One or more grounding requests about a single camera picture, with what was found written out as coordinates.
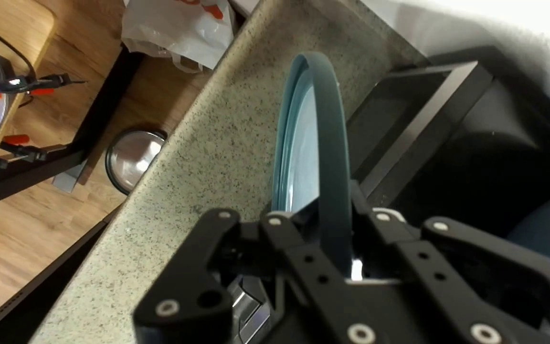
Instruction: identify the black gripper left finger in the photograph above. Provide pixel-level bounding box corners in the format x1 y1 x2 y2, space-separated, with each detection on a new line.
132 208 378 344

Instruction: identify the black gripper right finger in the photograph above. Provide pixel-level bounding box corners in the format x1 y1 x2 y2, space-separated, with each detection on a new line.
357 208 550 344

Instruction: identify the teal plastic plate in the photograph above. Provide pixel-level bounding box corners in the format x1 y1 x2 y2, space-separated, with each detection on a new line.
271 51 353 275

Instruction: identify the stainless black microwave oven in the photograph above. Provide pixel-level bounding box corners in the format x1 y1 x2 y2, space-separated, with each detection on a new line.
348 48 550 241

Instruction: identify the round metal trash can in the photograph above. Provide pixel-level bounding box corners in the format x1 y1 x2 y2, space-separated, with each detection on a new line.
105 126 168 195

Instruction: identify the white plastic bag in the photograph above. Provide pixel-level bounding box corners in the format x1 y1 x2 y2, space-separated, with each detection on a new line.
120 0 235 69

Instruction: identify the wooden table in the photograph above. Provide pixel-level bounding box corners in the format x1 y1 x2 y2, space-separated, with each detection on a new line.
0 0 147 216

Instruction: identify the red handled clamp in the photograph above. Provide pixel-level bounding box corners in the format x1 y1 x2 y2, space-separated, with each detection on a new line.
0 72 73 95

